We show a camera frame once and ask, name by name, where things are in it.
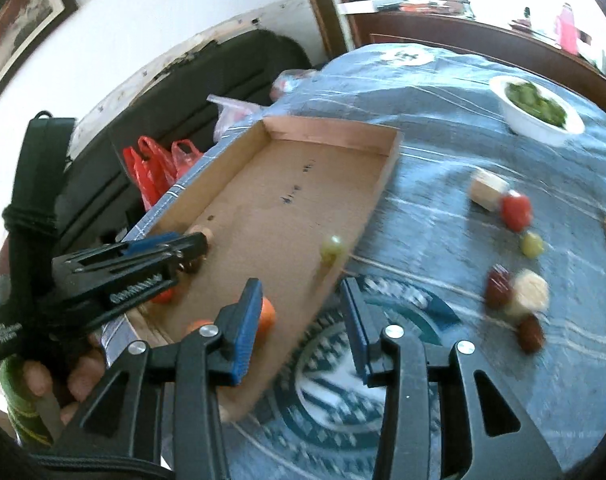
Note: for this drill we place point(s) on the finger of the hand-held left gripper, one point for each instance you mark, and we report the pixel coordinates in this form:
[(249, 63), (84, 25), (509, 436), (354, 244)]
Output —
[(183, 260), (153, 244)]

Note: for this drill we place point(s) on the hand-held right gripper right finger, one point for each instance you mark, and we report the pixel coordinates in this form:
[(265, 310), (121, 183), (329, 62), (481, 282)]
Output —
[(355, 325)]

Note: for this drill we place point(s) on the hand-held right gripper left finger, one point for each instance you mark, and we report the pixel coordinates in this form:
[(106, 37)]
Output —
[(245, 330)]

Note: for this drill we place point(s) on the orange tangerine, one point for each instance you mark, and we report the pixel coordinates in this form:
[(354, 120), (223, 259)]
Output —
[(266, 316), (163, 296), (199, 326)]

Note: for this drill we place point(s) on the green grape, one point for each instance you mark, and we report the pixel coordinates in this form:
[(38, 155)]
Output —
[(331, 247), (532, 244)]

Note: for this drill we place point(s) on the brown cardboard tray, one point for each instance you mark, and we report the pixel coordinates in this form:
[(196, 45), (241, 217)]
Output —
[(283, 170)]

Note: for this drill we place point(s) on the dark red date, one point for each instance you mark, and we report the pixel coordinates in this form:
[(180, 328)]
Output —
[(498, 285)]

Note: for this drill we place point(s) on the dark brown round fruit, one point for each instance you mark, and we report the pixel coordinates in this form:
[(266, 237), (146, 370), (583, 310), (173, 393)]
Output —
[(530, 332)]

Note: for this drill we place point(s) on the white lumpy fruit piece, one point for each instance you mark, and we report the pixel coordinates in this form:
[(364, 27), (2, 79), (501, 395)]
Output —
[(528, 292)]

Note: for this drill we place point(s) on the light wooden block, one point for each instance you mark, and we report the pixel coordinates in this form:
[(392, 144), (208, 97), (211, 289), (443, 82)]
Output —
[(488, 190)]

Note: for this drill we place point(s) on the red tomato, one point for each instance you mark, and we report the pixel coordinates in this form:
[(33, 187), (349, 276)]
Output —
[(515, 210)]

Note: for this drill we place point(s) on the person's left hand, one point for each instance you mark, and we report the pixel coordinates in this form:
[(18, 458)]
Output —
[(85, 375)]

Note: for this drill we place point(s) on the red plastic bag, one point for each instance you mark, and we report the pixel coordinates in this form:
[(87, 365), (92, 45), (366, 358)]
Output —
[(185, 157), (150, 175)]

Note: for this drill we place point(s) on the green patterned cloth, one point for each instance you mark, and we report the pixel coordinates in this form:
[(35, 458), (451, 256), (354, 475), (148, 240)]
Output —
[(18, 410)]

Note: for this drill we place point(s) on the clear pink plastic bag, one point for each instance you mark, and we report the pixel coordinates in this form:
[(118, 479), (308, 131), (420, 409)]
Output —
[(235, 115), (290, 85)]

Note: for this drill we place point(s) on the white bowl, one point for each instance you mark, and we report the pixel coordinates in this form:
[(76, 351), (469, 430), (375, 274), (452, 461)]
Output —
[(528, 127)]

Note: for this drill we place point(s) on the green leafy vegetables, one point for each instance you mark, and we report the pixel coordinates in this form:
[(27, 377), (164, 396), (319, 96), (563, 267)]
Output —
[(535, 102)]

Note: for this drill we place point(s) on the white flat box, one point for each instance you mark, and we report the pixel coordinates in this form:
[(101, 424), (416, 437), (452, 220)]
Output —
[(358, 7)]

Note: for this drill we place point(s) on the brown wooden headboard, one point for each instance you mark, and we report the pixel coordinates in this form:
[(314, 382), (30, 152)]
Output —
[(483, 35)]

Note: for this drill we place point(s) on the pink bottle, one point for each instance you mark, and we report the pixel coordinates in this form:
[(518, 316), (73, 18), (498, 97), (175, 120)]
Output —
[(567, 30)]

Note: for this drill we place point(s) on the large framed wall picture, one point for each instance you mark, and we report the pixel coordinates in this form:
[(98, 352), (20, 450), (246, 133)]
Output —
[(13, 10)]

